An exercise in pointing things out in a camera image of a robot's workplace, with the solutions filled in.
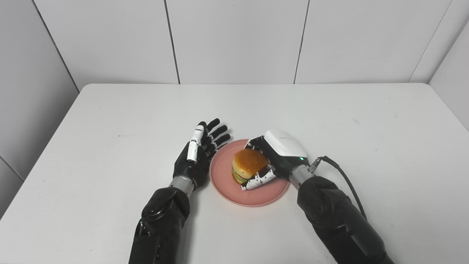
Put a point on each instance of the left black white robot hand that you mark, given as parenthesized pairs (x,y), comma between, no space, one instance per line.
(194,161)

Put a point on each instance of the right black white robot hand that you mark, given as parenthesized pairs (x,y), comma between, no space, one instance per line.
(282,154)

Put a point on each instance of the toy hamburger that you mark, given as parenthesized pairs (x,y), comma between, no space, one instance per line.
(247,164)

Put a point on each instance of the pink round plate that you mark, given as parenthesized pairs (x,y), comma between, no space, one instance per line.
(256,194)

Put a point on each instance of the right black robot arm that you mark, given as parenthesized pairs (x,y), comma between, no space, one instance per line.
(337,216)

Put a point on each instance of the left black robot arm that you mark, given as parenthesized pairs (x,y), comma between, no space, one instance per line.
(161,223)

